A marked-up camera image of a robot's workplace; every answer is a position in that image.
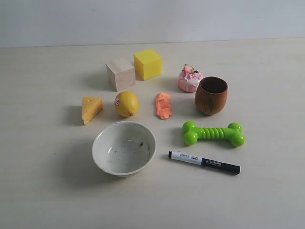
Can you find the yellow foam cube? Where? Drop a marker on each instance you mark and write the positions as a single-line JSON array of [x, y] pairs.
[[148, 64]]

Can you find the brown wooden cup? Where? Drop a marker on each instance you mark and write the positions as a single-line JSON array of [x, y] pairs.
[[211, 95]]

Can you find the yellow cheese wedge toy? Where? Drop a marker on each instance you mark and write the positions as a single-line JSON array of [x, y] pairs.
[[90, 108]]

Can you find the light wooden cube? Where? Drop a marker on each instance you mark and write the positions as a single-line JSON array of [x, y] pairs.
[[121, 73]]

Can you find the pink toy cupcake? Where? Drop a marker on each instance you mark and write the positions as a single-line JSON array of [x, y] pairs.
[[189, 79]]

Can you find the orange squishy toy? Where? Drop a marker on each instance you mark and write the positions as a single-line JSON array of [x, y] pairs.
[[163, 106]]

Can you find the green bone dog toy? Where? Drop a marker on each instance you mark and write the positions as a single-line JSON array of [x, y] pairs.
[[233, 133]]

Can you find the black white marker pen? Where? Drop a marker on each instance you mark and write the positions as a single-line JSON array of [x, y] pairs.
[[204, 162]]

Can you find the white ceramic bowl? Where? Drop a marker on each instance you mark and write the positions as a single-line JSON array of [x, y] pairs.
[[124, 148]]

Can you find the yellow lemon with sticker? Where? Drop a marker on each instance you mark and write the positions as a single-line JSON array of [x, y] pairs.
[[126, 104]]

